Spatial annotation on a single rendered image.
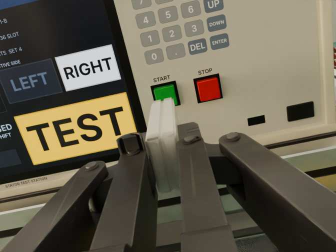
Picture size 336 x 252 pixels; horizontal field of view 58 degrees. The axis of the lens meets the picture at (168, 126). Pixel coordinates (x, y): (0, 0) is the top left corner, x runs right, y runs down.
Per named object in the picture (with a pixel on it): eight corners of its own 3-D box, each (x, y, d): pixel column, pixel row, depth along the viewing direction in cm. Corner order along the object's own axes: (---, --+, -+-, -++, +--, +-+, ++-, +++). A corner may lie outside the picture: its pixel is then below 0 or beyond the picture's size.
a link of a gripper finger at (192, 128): (179, 165, 13) (251, 150, 12) (176, 124, 17) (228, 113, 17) (186, 195, 13) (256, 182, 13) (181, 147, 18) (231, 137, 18)
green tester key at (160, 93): (177, 104, 27) (173, 85, 26) (157, 109, 27) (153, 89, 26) (177, 101, 28) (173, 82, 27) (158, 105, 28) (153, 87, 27)
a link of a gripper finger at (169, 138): (160, 137, 14) (176, 134, 14) (162, 98, 20) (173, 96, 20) (173, 192, 15) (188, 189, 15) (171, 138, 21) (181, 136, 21)
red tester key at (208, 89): (221, 97, 26) (217, 77, 26) (200, 102, 27) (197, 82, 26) (219, 95, 27) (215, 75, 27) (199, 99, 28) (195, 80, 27)
